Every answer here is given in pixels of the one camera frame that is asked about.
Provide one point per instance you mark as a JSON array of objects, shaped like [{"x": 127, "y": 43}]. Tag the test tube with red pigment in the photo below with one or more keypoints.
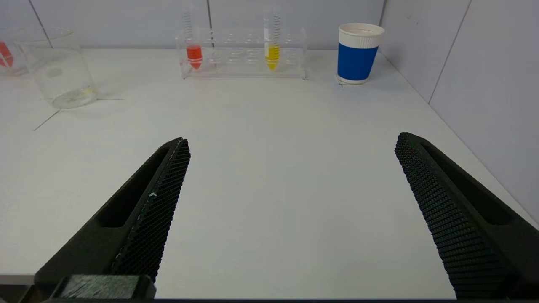
[
  {"x": 194, "y": 54},
  {"x": 5, "y": 54}
]

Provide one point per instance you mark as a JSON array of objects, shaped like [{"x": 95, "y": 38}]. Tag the test tube with yellow pigment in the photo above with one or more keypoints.
[{"x": 272, "y": 54}]

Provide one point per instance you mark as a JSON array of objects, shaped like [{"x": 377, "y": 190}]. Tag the blue and white paper cup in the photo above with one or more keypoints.
[{"x": 358, "y": 59}]

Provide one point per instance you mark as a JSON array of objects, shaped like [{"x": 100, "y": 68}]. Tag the clear glass beaker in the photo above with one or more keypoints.
[{"x": 63, "y": 75}]

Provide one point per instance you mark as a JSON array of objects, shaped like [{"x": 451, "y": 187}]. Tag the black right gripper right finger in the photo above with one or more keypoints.
[{"x": 463, "y": 219}]

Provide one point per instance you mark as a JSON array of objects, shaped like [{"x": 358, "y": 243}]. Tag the clear acrylic test tube rack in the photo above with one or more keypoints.
[
  {"x": 244, "y": 63},
  {"x": 17, "y": 69}
]

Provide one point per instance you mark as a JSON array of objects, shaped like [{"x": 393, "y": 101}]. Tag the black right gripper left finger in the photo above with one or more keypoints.
[{"x": 139, "y": 219}]

